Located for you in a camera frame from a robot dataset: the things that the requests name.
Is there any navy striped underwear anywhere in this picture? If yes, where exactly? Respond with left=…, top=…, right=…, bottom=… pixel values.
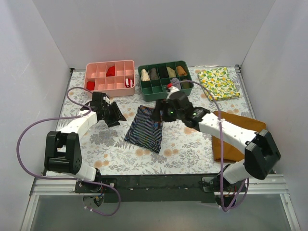
left=124, top=105, right=163, bottom=153

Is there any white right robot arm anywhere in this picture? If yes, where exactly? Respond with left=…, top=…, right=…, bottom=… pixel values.
left=151, top=91, right=281, bottom=191

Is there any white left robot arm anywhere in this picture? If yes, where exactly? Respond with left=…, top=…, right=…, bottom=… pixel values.
left=44, top=92, right=126, bottom=193

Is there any olive green rolled underwear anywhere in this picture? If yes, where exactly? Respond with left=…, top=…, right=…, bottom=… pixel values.
left=181, top=78, right=190, bottom=89

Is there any grey striped rolled underwear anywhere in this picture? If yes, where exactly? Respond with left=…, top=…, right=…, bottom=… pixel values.
left=171, top=77, right=181, bottom=90

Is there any beige yellow rolled underwear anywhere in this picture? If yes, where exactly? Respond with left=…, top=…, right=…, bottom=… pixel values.
left=167, top=66, right=177, bottom=78

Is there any orange brown rolled underwear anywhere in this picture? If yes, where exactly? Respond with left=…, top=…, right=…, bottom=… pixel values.
left=176, top=65, right=189, bottom=76

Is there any black rolled underwear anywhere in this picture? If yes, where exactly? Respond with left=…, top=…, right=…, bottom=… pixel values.
left=158, top=66, right=169, bottom=79

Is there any cream rolled underwear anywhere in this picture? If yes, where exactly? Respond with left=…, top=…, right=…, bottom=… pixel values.
left=141, top=69, right=150, bottom=81

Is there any red white striped sock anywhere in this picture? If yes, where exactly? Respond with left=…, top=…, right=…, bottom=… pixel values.
left=124, top=78, right=134, bottom=88

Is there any red rolled sock bottom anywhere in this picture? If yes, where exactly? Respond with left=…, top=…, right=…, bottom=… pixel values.
left=86, top=81, right=95, bottom=91

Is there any red rolled sock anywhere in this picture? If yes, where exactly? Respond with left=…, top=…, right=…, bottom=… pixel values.
left=106, top=66, right=116, bottom=77
left=86, top=81, right=95, bottom=91

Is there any pink divided organizer box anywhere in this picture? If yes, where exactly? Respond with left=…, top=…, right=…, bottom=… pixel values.
left=83, top=60, right=136, bottom=97

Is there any green divided organizer box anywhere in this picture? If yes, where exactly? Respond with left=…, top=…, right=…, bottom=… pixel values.
left=138, top=61, right=193, bottom=102

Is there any red rolled sock top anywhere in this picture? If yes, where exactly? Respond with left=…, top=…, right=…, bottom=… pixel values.
left=106, top=66, right=116, bottom=77

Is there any lemon print folded cloth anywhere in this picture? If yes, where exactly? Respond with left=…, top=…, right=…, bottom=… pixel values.
left=197, top=67, right=241, bottom=101

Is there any mustard brown folded cloth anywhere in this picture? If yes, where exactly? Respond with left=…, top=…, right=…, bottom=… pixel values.
left=212, top=112, right=266, bottom=163

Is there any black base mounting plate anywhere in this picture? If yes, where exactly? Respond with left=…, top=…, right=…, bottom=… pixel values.
left=74, top=173, right=247, bottom=205

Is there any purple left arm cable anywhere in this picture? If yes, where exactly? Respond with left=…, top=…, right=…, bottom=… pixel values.
left=16, top=87, right=121, bottom=216

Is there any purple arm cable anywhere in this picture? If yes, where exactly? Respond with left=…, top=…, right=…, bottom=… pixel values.
left=168, top=80, right=249, bottom=212
left=16, top=87, right=121, bottom=216

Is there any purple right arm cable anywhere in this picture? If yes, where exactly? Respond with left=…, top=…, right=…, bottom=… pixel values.
left=168, top=80, right=249, bottom=212

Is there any aluminium frame rail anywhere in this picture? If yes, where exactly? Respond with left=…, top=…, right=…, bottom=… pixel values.
left=21, top=174, right=301, bottom=231

